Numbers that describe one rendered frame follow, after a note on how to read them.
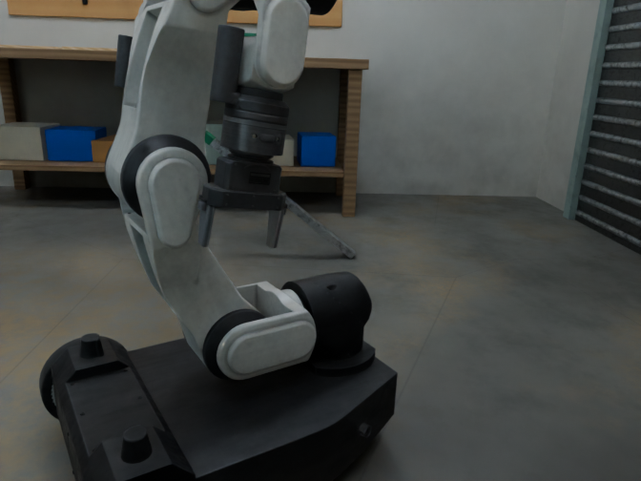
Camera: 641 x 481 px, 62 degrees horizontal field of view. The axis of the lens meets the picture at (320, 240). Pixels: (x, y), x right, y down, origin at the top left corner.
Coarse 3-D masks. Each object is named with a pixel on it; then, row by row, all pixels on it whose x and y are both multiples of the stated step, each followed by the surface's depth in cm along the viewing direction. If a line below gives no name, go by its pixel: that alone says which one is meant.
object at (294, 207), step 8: (208, 136) 218; (208, 144) 219; (216, 144) 219; (224, 152) 220; (288, 200) 226; (288, 208) 227; (296, 208) 227; (304, 216) 228; (312, 224) 230; (320, 224) 232; (320, 232) 231; (328, 232) 231; (328, 240) 232; (336, 240) 232; (344, 248) 233; (352, 256) 234
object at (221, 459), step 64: (320, 320) 109; (64, 384) 104; (128, 384) 104; (192, 384) 108; (256, 384) 109; (320, 384) 110; (384, 384) 111; (128, 448) 80; (192, 448) 90; (256, 448) 91; (320, 448) 97
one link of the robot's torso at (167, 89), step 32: (160, 0) 89; (192, 0) 78; (224, 0) 80; (160, 32) 77; (192, 32) 80; (160, 64) 81; (192, 64) 83; (128, 96) 88; (160, 96) 82; (192, 96) 85; (128, 128) 85; (160, 128) 83; (192, 128) 86; (128, 160) 81; (128, 192) 82
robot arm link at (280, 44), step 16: (256, 0) 67; (272, 0) 65; (288, 0) 66; (304, 0) 68; (272, 16) 65; (288, 16) 66; (304, 16) 68; (272, 32) 66; (288, 32) 67; (304, 32) 68; (256, 48) 67; (272, 48) 66; (288, 48) 68; (304, 48) 69; (256, 64) 68; (272, 64) 67; (288, 64) 68; (272, 80) 68; (288, 80) 69
